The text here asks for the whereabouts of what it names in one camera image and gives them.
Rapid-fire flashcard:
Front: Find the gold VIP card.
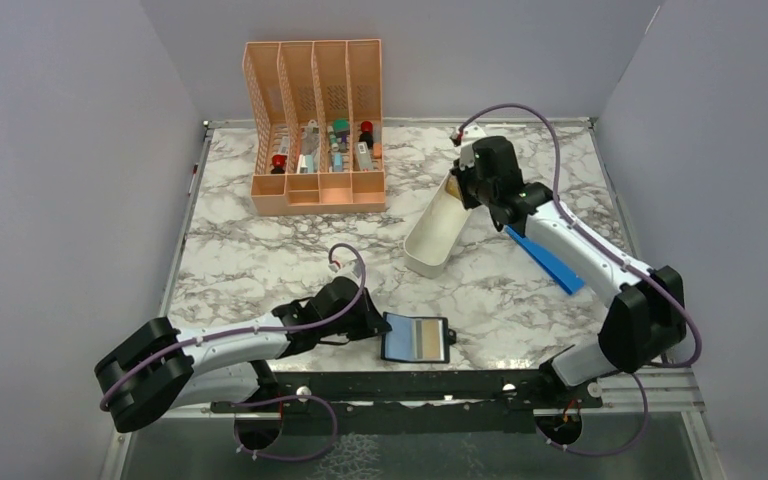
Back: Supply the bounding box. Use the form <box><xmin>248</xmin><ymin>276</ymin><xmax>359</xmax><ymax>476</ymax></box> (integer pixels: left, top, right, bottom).
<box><xmin>418</xmin><ymin>319</ymin><xmax>444</xmax><ymax>361</ymax></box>

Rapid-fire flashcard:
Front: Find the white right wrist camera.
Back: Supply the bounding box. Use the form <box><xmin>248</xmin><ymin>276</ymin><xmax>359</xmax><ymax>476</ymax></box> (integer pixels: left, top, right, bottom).
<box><xmin>457</xmin><ymin>124</ymin><xmax>486</xmax><ymax>162</ymax></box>

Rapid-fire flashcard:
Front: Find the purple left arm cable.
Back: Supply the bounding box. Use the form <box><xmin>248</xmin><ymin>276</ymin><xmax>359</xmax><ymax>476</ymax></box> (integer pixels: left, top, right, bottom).
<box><xmin>99</xmin><ymin>243</ymin><xmax>369</xmax><ymax>464</ymax></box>

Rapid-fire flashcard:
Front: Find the red cap bottle right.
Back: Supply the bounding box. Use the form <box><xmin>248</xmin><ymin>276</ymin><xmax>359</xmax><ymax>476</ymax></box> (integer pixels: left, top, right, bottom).
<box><xmin>359</xmin><ymin>121</ymin><xmax>375</xmax><ymax>150</ymax></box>

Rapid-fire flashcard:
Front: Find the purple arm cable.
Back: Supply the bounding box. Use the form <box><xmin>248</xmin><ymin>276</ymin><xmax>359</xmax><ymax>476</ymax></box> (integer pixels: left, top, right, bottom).
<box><xmin>99</xmin><ymin>243</ymin><xmax>369</xmax><ymax>464</ymax></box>
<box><xmin>450</xmin><ymin>103</ymin><xmax>703</xmax><ymax>458</ymax></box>

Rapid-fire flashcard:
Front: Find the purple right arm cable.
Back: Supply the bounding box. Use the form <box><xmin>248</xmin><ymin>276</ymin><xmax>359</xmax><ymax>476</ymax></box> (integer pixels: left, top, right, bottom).
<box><xmin>450</xmin><ymin>103</ymin><xmax>703</xmax><ymax>458</ymax></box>

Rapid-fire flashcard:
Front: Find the white oblong plastic tray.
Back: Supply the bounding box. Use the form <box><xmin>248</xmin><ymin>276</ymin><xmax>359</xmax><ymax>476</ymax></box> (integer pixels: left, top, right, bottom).
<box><xmin>403</xmin><ymin>174</ymin><xmax>471</xmax><ymax>278</ymax></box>

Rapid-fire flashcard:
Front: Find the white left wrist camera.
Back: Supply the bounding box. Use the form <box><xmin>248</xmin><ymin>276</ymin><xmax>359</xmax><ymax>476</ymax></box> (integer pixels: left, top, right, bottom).
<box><xmin>336</xmin><ymin>260</ymin><xmax>365</xmax><ymax>284</ymax></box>

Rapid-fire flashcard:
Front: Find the green cap bottle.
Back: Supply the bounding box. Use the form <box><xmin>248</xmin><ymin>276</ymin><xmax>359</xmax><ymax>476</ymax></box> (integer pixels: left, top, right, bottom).
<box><xmin>328</xmin><ymin>118</ymin><xmax>351</xmax><ymax>152</ymax></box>

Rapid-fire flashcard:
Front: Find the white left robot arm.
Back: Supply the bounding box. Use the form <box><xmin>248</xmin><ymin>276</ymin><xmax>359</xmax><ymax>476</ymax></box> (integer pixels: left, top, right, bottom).
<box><xmin>94</xmin><ymin>276</ymin><xmax>391</xmax><ymax>433</ymax></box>

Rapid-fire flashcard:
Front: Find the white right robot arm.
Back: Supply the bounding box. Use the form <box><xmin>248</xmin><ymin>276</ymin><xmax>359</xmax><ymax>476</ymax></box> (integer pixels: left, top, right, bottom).
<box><xmin>450</xmin><ymin>136</ymin><xmax>687</xmax><ymax>407</ymax></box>

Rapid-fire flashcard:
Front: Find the black metal base rail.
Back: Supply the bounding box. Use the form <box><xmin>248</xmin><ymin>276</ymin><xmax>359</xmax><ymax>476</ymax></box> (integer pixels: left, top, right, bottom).
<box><xmin>210</xmin><ymin>370</ymin><xmax>603</xmax><ymax>435</ymax></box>

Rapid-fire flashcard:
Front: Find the orange plastic file organizer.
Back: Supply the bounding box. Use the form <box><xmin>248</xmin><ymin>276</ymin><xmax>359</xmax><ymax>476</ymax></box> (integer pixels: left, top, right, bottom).
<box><xmin>242</xmin><ymin>39</ymin><xmax>387</xmax><ymax>216</ymax></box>

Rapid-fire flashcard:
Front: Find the red cap bottle left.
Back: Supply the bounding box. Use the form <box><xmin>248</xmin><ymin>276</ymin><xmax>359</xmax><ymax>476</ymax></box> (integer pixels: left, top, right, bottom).
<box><xmin>270</xmin><ymin>154</ymin><xmax>287</xmax><ymax>174</ymax></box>

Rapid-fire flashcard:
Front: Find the red cap bottle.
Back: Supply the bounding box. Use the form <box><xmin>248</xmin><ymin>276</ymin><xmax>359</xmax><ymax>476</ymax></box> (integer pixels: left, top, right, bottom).
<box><xmin>359</xmin><ymin>121</ymin><xmax>375</xmax><ymax>150</ymax></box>
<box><xmin>270</xmin><ymin>154</ymin><xmax>287</xmax><ymax>174</ymax></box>

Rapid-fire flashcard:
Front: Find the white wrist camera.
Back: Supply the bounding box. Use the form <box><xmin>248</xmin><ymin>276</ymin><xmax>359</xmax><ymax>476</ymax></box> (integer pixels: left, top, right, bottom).
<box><xmin>457</xmin><ymin>124</ymin><xmax>486</xmax><ymax>162</ymax></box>
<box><xmin>336</xmin><ymin>260</ymin><xmax>365</xmax><ymax>284</ymax></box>

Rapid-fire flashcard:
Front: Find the black leather card holder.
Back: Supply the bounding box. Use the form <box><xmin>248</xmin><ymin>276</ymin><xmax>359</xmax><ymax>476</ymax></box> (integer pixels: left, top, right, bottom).
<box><xmin>380</xmin><ymin>312</ymin><xmax>457</xmax><ymax>364</ymax></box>

